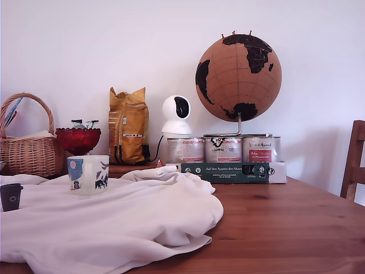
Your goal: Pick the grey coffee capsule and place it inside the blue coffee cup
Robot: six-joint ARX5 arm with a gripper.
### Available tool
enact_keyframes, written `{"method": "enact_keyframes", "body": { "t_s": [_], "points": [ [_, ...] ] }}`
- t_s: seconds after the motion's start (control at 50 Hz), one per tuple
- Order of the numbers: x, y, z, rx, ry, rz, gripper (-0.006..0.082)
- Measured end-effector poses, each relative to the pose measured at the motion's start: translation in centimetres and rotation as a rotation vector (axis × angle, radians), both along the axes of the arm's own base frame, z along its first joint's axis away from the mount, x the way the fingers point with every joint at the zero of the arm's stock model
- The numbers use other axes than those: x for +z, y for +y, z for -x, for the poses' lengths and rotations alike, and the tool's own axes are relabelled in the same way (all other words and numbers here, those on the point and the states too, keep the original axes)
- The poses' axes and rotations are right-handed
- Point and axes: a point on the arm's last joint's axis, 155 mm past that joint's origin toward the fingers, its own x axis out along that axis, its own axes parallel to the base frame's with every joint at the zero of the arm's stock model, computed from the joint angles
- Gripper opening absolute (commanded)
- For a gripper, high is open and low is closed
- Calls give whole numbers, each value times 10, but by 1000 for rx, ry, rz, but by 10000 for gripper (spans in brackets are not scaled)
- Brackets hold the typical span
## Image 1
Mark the wooden chair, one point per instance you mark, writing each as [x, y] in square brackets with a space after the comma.
[357, 148]

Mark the blue pen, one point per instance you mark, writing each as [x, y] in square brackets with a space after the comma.
[13, 111]

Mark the red glass footed bowl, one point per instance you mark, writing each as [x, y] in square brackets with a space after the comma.
[77, 140]

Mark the tin can with black print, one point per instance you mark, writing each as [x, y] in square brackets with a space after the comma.
[223, 149]

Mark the grey coffee capsule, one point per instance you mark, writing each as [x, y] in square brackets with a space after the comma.
[11, 198]

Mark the yellow coffee bag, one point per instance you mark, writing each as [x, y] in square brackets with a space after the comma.
[128, 128]

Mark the white dome security camera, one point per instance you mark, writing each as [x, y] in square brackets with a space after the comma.
[174, 125]

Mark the tin can with red label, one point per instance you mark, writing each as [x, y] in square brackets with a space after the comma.
[185, 149]

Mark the green and white carton tray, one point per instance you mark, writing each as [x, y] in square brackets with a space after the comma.
[222, 172]

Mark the tin can with red band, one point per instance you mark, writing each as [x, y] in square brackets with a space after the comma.
[261, 149]

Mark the cork globe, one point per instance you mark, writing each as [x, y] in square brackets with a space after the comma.
[236, 80]

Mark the paper sachet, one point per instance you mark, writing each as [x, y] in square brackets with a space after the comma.
[92, 124]
[76, 123]

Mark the white mug with blue print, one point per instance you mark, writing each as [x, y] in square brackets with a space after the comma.
[88, 174]

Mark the metal globe stand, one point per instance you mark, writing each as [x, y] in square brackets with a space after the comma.
[239, 125]

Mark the white cloth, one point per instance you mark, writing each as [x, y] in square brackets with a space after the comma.
[114, 222]

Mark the small orange packet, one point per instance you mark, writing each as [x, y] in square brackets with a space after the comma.
[159, 164]

